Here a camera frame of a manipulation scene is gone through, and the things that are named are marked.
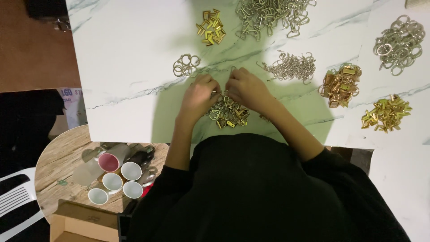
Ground person's right hand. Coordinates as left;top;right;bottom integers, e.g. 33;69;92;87
225;67;277;114

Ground person's left hand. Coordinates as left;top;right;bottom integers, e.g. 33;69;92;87
178;74;222;119

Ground small pile of split rings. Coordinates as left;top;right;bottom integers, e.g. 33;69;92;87
173;53;201;78

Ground small pile of gold clamps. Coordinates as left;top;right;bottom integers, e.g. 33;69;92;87
196;9;226;46

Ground pile of silver snap hooks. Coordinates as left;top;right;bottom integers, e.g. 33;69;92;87
235;0;317;41

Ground pile of gold key fobs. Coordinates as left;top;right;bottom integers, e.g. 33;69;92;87
318;63;362;109

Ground person's black garment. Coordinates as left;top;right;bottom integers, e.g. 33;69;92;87
126;133;412;242

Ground pink-lined white mug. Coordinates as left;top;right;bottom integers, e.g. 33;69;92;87
94;144;131;173

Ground printed white bag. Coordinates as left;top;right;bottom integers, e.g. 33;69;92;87
57;87;88;130

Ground frosted glass mug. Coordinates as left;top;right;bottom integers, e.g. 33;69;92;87
72;158;105;187

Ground large pile of gold clamps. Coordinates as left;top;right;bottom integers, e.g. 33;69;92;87
361;94;413;134

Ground round wooden side table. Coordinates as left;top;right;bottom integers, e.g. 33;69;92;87
34;124;170;224

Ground large pile of silver rings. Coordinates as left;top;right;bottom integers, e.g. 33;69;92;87
372;14;426;77

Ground black device with metal clip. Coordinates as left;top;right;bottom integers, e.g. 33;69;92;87
26;0;72;32

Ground brown wooden table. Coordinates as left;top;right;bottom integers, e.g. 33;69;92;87
0;0;82;93

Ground cardboard box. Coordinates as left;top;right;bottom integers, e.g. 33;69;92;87
50;199;119;242

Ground white plastic chair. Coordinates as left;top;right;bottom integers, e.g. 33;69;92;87
0;167;45;242

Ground pile of assembled keychain hardware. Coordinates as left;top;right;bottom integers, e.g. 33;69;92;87
206;91;251;130

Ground pile of silver ball chains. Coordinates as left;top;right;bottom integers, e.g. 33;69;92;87
257;50;316;85

